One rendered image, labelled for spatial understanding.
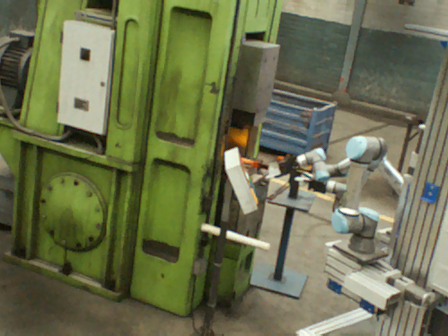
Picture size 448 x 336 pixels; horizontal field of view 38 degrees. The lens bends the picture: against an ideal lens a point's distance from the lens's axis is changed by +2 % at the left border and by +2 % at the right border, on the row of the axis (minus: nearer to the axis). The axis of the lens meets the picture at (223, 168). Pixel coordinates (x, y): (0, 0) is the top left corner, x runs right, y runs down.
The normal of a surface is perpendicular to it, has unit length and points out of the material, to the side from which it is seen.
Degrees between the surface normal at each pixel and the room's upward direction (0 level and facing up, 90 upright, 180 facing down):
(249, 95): 90
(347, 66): 90
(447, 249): 90
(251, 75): 90
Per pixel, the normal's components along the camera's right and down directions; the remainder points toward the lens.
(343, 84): -0.57, 0.17
